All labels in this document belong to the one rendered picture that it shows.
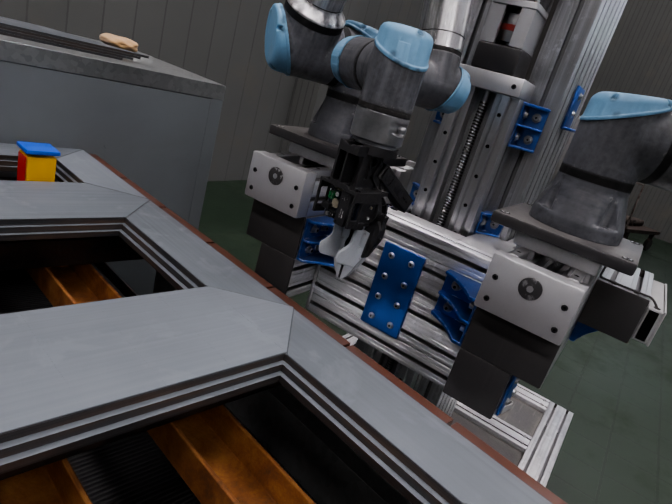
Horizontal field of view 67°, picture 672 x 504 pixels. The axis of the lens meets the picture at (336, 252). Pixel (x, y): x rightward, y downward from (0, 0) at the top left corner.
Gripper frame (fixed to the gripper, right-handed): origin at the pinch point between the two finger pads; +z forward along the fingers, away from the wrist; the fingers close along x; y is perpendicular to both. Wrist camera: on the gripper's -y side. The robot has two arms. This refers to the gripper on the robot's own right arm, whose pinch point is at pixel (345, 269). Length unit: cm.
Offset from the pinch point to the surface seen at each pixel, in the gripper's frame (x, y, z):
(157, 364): 4.8, 33.1, 5.4
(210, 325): -0.1, 23.4, 5.4
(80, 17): -295, -70, -14
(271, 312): -0.2, 13.2, 5.4
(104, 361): 2.4, 37.6, 5.4
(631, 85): -240, -932, -133
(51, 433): 9.1, 44.8, 6.4
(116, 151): -82, -1, 6
